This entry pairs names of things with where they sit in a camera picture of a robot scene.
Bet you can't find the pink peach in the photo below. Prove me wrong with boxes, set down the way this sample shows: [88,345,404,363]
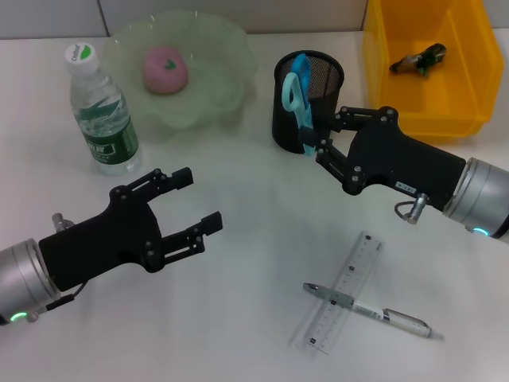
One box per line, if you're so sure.
[142,45,190,96]

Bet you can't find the green plastic wrapper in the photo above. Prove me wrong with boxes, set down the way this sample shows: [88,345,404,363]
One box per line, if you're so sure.
[388,42,449,79]

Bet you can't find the clear green-label water bottle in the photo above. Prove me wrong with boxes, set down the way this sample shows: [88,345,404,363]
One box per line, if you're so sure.
[64,41,143,177]

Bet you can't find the yellow plastic bin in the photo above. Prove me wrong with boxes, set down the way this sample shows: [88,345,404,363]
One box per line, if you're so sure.
[361,0,506,144]

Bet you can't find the silver white pen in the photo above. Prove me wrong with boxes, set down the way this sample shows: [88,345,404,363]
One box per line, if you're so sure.
[302,282,445,341]

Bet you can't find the blue scissors with sheath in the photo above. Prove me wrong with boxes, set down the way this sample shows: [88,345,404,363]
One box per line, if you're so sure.
[281,53,319,157]

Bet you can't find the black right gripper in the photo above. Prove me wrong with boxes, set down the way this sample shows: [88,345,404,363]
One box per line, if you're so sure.
[300,105,467,212]

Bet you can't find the gripper cable with plug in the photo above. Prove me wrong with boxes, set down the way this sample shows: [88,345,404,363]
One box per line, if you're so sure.
[27,212,88,323]
[393,191,430,224]

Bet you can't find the right gripper cable with plug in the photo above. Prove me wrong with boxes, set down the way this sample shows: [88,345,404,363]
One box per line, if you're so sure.
[393,191,430,224]

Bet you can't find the transparent plastic ruler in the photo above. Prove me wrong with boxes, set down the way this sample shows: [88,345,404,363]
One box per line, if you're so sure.
[305,230,386,355]

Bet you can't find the left gripper cable with plug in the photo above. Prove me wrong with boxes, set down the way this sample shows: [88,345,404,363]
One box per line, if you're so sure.
[27,212,88,323]

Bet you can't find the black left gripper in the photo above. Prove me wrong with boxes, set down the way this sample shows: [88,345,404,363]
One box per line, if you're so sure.
[38,166,223,294]

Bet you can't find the black mesh pen holder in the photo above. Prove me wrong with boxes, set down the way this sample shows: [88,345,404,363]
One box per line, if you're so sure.
[271,49,345,155]

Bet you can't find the green glass fruit plate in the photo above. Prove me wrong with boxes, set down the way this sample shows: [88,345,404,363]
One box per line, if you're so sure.
[103,10,259,131]

